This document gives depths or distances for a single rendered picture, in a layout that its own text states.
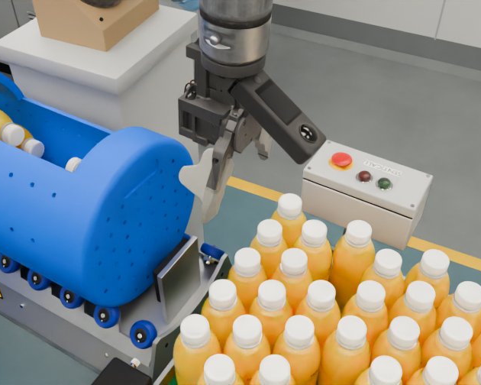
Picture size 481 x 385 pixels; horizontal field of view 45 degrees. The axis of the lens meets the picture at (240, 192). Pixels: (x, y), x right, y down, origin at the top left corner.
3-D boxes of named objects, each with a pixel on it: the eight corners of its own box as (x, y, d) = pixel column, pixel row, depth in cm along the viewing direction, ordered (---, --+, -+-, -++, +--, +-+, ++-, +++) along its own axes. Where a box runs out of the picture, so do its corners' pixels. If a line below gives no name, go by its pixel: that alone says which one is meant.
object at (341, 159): (335, 153, 103) (336, 148, 102) (354, 160, 102) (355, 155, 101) (327, 165, 101) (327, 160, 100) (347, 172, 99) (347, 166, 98)
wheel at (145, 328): (139, 314, 93) (132, 316, 91) (162, 326, 91) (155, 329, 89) (131, 339, 93) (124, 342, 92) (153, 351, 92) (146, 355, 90)
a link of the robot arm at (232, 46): (284, 9, 61) (245, 40, 56) (279, 48, 64) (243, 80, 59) (224, -9, 63) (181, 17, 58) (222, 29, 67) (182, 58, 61)
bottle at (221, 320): (213, 339, 98) (209, 270, 86) (252, 352, 97) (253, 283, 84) (196, 375, 94) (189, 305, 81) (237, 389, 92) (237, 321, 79)
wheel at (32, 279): (37, 260, 101) (29, 260, 99) (56, 270, 99) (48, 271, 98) (30, 283, 102) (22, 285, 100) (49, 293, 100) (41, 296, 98)
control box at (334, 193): (321, 179, 113) (327, 137, 106) (421, 216, 105) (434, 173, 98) (298, 210, 107) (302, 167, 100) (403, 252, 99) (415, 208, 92)
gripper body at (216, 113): (211, 110, 75) (213, 24, 67) (269, 133, 72) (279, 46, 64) (177, 140, 70) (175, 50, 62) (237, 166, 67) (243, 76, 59)
